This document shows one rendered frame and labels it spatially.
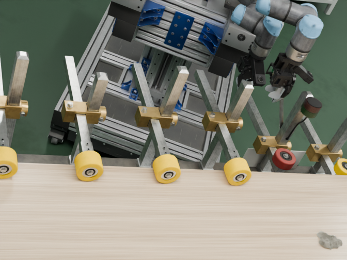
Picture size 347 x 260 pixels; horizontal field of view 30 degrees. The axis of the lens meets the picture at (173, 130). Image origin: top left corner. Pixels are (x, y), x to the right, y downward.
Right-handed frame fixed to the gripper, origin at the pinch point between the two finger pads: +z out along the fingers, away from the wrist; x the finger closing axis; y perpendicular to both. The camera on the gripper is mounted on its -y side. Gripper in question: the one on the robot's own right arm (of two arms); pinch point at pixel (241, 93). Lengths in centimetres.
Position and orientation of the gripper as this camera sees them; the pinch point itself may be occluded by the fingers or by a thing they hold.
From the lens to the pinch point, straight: 266.3
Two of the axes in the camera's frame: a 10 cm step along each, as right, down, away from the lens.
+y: -2.3, -7.0, 6.7
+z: -3.1, 7.1, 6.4
